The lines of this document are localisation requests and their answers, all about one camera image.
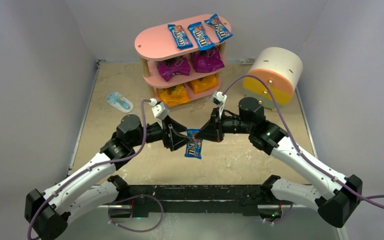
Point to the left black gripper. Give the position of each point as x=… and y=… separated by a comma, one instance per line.
x=169, y=133

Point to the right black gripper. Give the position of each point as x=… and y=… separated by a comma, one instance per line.
x=217, y=125

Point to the orange gummy candy bag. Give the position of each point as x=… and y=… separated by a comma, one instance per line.
x=203, y=84
x=174, y=96

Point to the purple grape candy bag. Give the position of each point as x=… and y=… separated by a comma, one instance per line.
x=207, y=61
x=173, y=66

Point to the blue m&m's candy pack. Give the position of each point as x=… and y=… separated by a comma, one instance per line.
x=180, y=37
x=220, y=29
x=202, y=39

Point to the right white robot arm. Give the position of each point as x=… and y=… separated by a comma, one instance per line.
x=329, y=192

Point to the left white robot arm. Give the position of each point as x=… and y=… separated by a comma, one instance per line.
x=51, y=211

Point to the pink three-tier shelf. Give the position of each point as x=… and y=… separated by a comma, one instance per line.
x=156, y=44

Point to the light blue blister package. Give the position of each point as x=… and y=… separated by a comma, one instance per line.
x=120, y=102

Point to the white round drawer cabinet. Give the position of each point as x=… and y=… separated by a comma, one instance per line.
x=281, y=70

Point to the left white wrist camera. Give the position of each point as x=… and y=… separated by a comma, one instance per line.
x=160, y=110

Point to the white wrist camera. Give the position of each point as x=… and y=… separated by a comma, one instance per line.
x=160, y=110
x=219, y=99

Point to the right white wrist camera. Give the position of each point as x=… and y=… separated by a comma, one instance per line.
x=219, y=99

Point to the black metal base rail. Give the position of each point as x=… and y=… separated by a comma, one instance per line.
x=245, y=199

